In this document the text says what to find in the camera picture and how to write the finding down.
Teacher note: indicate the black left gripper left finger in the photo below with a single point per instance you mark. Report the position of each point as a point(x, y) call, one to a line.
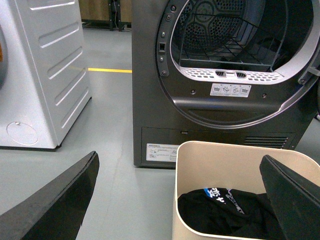
point(57, 210)

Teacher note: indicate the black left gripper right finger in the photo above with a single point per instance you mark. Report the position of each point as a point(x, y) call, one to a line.
point(295, 200)

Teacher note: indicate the beige plastic laundry hamper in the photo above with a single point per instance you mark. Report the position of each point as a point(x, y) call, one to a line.
point(202, 165)

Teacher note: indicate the black printed t-shirt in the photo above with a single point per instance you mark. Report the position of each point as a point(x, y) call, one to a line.
point(230, 212)

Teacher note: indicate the white washing machine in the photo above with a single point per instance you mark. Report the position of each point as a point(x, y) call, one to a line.
point(44, 84)

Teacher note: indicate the dark grey tumble dryer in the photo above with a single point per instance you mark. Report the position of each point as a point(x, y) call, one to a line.
point(243, 72)

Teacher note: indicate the wooden workbench with black frame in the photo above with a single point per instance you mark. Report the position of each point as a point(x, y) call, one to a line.
point(106, 14)

